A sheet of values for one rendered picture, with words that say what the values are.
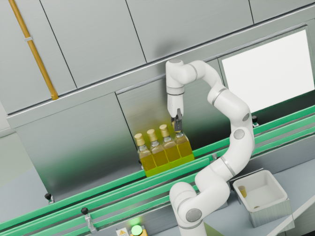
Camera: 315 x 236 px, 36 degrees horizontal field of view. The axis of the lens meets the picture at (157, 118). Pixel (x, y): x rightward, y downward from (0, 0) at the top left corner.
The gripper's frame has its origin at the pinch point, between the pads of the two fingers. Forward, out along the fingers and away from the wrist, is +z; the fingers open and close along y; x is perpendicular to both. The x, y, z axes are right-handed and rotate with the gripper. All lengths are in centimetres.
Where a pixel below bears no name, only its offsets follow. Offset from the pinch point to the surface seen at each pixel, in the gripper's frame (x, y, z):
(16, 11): -59, -13, -51
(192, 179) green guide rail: 3.2, 13.3, 20.3
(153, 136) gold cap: -10.8, 1.4, 4.0
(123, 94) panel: -20.6, -12.4, -11.5
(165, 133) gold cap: -5.4, 1.4, 3.0
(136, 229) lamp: -23.0, 19.4, 37.1
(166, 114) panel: -1.5, -12.3, 1.1
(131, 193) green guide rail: -22.6, 5.6, 28.2
